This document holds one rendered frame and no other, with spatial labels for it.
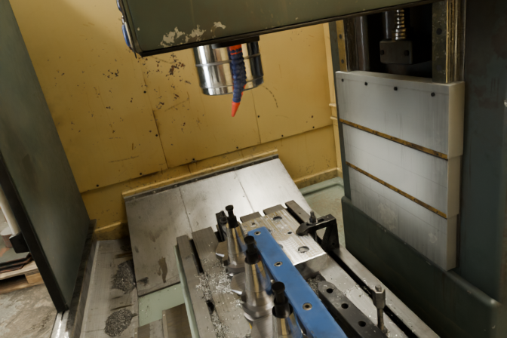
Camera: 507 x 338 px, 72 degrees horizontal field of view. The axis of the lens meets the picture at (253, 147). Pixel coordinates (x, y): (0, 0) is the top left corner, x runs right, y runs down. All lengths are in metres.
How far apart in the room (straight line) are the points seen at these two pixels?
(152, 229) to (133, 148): 0.43
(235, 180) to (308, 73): 0.74
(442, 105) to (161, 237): 1.36
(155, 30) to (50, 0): 1.38
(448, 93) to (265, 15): 0.50
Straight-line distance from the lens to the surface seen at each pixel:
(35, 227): 1.34
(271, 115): 2.02
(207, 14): 0.53
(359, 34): 1.21
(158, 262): 1.74
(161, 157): 1.93
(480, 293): 1.13
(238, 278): 0.64
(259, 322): 0.56
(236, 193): 1.91
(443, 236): 1.09
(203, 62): 0.81
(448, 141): 0.94
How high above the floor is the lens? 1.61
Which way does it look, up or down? 19 degrees down
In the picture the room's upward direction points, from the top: 10 degrees counter-clockwise
